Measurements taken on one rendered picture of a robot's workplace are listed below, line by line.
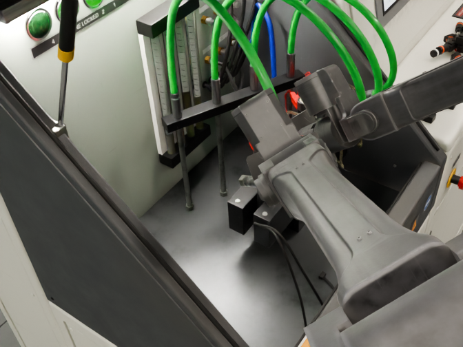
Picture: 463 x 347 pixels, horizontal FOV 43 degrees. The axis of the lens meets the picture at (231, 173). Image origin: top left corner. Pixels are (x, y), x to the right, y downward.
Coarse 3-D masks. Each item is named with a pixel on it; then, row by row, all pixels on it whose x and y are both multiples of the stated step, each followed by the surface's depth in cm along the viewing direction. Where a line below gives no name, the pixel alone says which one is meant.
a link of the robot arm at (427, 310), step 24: (456, 264) 27; (432, 288) 26; (456, 288) 25; (384, 312) 27; (408, 312) 26; (432, 312) 25; (456, 312) 25; (360, 336) 26; (384, 336) 25; (408, 336) 25; (432, 336) 24; (456, 336) 24
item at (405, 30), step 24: (336, 0) 123; (360, 0) 128; (432, 0) 160; (360, 24) 130; (408, 24) 150; (432, 24) 165; (384, 48) 142; (408, 48) 155; (384, 72) 146; (456, 144) 133; (456, 168) 148; (456, 192) 167; (432, 216) 144; (456, 216) 191
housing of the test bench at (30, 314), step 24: (0, 216) 111; (0, 240) 120; (0, 264) 130; (24, 264) 119; (0, 288) 143; (24, 288) 130; (24, 312) 143; (48, 312) 130; (24, 336) 158; (48, 336) 143
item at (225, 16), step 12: (180, 0) 94; (204, 0) 86; (216, 0) 85; (216, 12) 84; (228, 12) 83; (168, 24) 102; (228, 24) 82; (168, 36) 104; (240, 36) 81; (168, 48) 107; (252, 48) 81; (168, 60) 109; (252, 60) 81; (168, 72) 112; (264, 72) 80; (264, 84) 80; (276, 96) 81
